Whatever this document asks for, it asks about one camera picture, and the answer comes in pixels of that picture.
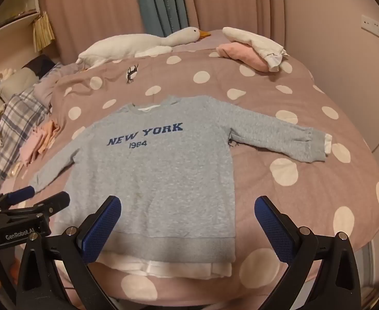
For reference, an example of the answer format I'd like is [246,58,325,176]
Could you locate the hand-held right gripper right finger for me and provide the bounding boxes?
[254,195,362,310]

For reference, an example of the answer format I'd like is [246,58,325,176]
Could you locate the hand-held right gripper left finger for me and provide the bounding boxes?
[17,195,122,310]

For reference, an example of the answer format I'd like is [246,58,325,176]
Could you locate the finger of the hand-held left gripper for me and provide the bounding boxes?
[2,191,70,225]
[0,185,36,214]

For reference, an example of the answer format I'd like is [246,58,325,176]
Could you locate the grey sweatshirt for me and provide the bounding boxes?
[28,95,334,280]

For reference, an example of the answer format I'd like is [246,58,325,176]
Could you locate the light pink folded clothes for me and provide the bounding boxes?
[19,128,48,166]

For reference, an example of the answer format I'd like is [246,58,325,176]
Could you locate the plaid cloth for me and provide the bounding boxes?
[0,87,50,194]

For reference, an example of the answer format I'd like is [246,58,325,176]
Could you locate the grey pillow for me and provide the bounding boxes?
[0,68,39,97]

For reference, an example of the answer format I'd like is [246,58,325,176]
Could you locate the pink polka dot blanket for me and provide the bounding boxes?
[2,35,379,307]

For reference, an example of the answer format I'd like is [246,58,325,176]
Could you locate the lilac quilt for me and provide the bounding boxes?
[35,62,87,104]

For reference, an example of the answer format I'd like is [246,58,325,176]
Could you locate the dark cloth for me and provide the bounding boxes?
[23,54,57,78]

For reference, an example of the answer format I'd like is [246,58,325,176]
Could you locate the straw tassel decoration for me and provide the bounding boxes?
[32,11,55,53]

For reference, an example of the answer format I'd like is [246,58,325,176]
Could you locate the white goose plush toy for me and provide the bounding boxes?
[76,27,211,68]

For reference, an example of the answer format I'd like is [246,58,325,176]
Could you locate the folded pink garment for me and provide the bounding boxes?
[216,43,271,72]

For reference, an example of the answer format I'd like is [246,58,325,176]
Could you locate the folded white garment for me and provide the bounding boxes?
[222,27,288,72]

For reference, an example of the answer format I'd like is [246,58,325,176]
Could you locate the pink curtain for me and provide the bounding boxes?
[39,0,293,65]

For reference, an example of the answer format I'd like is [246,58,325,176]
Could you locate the blue curtain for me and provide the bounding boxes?
[133,0,190,37]

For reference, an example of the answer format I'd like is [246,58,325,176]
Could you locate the white wall socket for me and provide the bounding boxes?
[360,14,379,47]

